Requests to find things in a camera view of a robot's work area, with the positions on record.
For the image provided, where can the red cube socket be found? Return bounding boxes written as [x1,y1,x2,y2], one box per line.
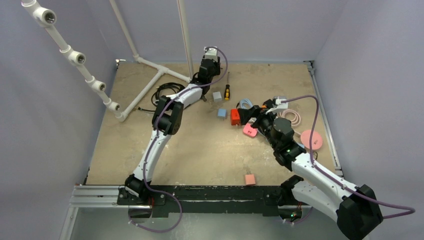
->
[230,108,241,126]

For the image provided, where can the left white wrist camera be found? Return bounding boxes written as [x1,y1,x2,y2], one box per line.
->
[202,46,220,62]

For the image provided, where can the coiled black cable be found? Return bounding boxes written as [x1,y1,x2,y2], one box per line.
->
[137,82,186,114]

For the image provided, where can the white PVC pipe frame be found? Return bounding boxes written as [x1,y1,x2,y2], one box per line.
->
[20,0,197,123]

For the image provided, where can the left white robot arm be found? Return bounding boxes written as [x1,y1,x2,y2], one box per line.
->
[124,56,221,205]

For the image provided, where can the salmon pink small adapter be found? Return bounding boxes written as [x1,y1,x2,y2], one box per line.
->
[244,173,257,186]

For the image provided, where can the yellow black screwdriver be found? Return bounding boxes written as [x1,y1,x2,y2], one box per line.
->
[224,72,231,101]

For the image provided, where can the pink cable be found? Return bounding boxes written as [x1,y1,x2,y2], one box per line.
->
[279,109,303,128]

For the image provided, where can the pink square small box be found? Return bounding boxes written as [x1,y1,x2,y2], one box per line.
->
[242,123,258,138]

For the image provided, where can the grey small adapter block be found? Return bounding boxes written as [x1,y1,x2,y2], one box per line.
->
[212,91,223,102]

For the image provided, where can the light blue small adapter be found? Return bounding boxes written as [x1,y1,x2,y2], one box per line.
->
[217,108,227,119]

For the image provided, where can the pink round disc charger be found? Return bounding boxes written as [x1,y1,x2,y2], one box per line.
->
[300,129,324,151]

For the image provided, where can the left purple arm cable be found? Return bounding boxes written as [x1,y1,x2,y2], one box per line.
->
[127,46,229,235]

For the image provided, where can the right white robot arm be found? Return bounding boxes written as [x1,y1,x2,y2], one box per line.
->
[237,105,384,240]

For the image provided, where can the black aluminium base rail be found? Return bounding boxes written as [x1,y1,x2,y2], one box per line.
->
[70,184,362,218]

